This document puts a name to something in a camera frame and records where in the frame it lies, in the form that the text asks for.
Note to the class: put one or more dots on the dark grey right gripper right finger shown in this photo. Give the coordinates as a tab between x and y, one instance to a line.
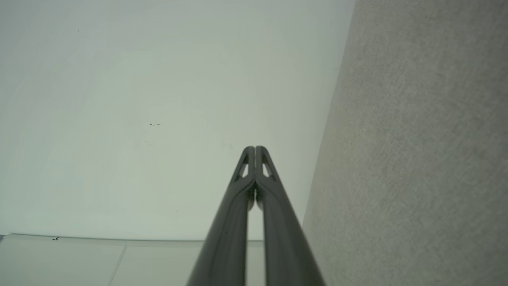
285	246

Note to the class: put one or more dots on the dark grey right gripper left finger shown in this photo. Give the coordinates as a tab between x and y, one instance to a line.
226	238

